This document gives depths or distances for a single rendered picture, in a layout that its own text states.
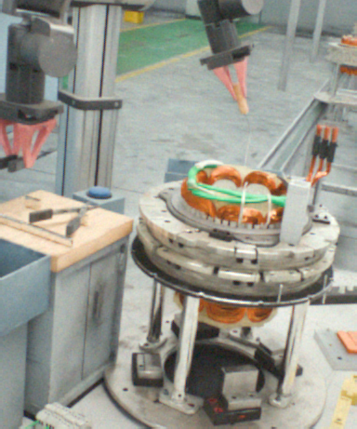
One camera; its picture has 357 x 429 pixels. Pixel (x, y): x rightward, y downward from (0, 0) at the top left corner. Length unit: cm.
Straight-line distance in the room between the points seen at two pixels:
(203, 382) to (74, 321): 28
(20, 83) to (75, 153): 48
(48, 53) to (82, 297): 37
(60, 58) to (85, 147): 54
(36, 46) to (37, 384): 50
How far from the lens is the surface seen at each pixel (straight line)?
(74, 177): 150
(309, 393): 126
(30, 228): 105
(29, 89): 103
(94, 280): 111
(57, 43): 96
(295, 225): 104
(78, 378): 118
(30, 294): 98
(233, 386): 115
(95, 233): 107
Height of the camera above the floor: 148
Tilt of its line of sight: 19 degrees down
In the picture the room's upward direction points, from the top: 7 degrees clockwise
